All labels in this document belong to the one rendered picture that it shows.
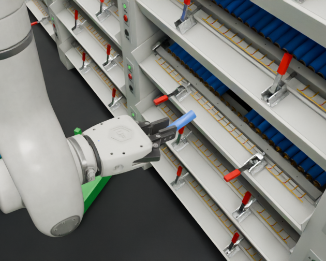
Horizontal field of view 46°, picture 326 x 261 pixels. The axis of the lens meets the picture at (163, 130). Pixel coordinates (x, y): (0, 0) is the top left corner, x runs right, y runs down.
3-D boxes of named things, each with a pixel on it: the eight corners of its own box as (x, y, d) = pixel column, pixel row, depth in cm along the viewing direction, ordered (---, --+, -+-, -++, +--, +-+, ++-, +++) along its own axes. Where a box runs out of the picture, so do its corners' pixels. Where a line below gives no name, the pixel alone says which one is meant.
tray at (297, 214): (302, 238, 75) (301, 224, 67) (144, 73, 110) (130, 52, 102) (380, 173, 76) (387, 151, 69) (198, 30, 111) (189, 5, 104)
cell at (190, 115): (193, 111, 76) (166, 129, 75) (197, 118, 76) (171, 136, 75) (189, 109, 77) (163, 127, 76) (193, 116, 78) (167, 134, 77)
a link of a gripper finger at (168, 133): (154, 145, 69) (184, 134, 72) (145, 134, 71) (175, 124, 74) (152, 157, 71) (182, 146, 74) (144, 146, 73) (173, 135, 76)
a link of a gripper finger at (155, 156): (155, 167, 67) (164, 146, 71) (113, 154, 68) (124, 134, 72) (154, 172, 67) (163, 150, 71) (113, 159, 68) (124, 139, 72)
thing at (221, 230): (265, 307, 103) (258, 301, 92) (147, 159, 138) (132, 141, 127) (322, 258, 104) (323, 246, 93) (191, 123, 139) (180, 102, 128)
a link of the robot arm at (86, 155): (84, 162, 60) (101, 156, 62) (62, 128, 66) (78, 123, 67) (85, 196, 66) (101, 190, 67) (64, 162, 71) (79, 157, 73)
